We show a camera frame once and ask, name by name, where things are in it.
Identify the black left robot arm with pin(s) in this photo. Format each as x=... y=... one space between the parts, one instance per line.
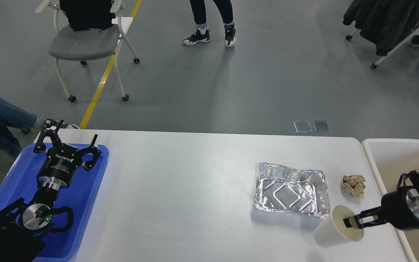
x=24 y=225

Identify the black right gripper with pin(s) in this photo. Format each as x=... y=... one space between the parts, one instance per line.
x=399 y=208

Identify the crumpled brown paper ball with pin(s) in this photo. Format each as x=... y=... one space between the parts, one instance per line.
x=354 y=185

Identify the blue plastic tray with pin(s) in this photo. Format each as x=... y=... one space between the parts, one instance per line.
x=80 y=196

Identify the white paper cup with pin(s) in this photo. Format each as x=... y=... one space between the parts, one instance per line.
x=333 y=232

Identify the right metal floor plate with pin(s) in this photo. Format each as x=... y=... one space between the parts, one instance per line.
x=321 y=126

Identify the black bag on chair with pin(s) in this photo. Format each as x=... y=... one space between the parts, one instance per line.
x=86 y=14

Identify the dark grey hanging jacket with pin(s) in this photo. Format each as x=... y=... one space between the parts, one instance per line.
x=383 y=22

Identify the seated person in jeans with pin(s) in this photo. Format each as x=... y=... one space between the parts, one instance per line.
x=13 y=117

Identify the left metal floor plate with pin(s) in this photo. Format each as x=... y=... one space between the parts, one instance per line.
x=302 y=126

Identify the metal floor plate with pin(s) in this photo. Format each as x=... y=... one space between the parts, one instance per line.
x=302 y=126
x=321 y=126

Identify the grey white rolling chair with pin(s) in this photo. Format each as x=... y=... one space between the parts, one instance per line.
x=88 y=45

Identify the crumpled aluminium foil tray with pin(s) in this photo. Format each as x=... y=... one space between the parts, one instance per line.
x=284 y=189

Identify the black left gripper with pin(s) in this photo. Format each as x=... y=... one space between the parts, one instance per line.
x=61 y=163

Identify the beige plastic bin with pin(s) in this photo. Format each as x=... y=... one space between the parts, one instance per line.
x=388 y=159

